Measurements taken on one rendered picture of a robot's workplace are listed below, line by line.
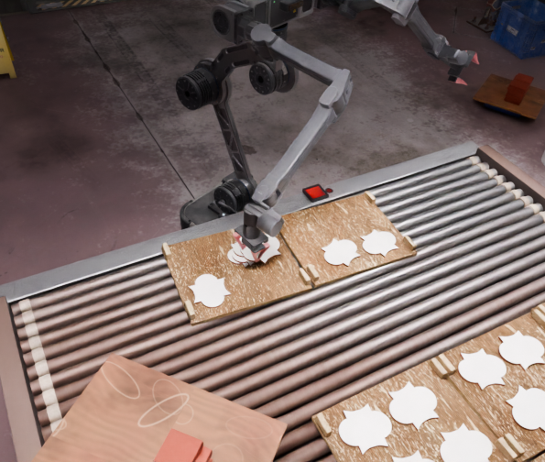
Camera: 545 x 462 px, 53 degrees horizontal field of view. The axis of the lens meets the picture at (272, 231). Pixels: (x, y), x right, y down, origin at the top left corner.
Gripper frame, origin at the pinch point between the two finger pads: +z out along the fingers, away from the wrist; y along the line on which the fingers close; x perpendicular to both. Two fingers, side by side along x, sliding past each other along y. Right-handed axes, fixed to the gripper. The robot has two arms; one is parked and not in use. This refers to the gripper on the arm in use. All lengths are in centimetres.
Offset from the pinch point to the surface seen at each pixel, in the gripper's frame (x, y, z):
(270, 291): 2.6, -13.9, 4.8
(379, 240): -43.2, -20.0, 3.0
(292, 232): -21.7, 2.6, 4.1
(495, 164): -120, -18, 2
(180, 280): 22.6, 7.8, 5.0
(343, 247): -30.2, -14.8, 3.2
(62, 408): 72, -10, 8
